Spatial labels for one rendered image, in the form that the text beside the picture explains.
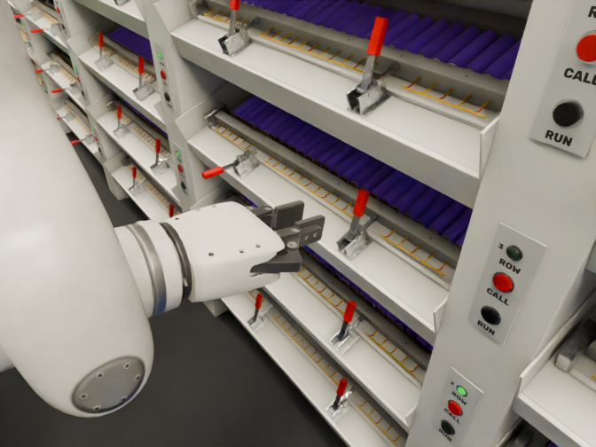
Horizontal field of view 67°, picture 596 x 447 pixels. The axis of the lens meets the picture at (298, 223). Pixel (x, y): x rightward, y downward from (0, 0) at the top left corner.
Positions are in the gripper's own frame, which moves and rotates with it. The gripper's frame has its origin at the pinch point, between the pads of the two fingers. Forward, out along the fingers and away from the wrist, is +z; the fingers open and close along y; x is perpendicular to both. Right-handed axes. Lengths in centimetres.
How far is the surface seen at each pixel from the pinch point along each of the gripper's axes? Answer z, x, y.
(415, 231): 14.6, -1.9, 6.0
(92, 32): 14, -1, -114
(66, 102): 19, -43, -180
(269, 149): 13.7, -2.7, -24.6
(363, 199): 10.0, 1.0, 0.3
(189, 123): 9.1, -4.6, -44.5
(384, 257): 12.1, -6.1, 4.3
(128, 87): 10, -7, -79
